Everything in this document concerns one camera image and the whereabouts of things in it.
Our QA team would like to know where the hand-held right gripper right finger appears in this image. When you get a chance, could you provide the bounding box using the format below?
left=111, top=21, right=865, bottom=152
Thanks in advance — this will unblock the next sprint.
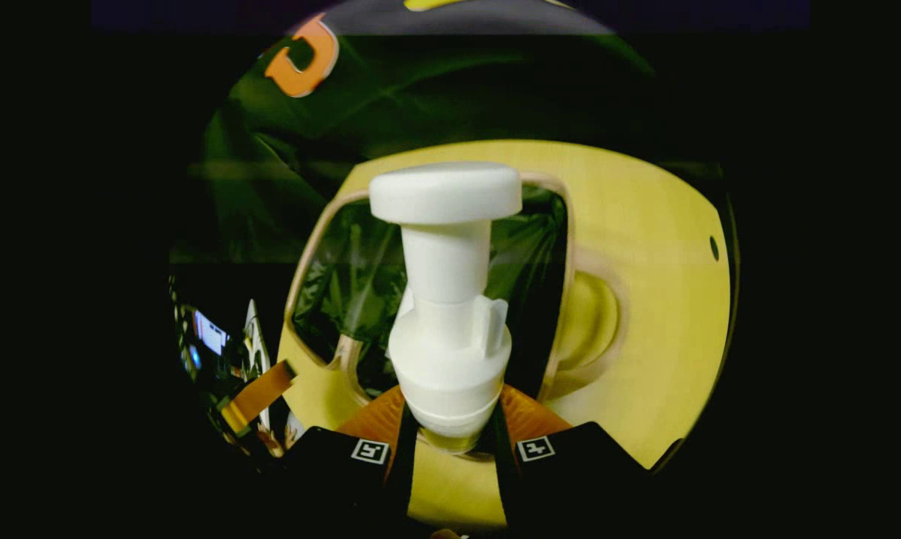
left=490, top=383, right=653, bottom=536

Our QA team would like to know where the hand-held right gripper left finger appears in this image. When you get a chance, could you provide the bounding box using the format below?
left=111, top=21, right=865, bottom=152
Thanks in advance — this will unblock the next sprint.
left=271, top=384, right=421, bottom=536

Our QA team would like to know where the small beige suitcase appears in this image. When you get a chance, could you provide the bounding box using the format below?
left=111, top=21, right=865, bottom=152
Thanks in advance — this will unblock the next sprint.
left=282, top=172, right=631, bottom=409

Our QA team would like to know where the white panel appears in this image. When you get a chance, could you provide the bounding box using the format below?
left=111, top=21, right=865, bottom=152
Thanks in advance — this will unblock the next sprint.
left=242, top=299, right=273, bottom=379

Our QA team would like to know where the monitor screen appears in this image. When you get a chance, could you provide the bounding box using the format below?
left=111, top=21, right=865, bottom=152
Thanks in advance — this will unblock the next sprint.
left=194, top=309, right=229, bottom=356

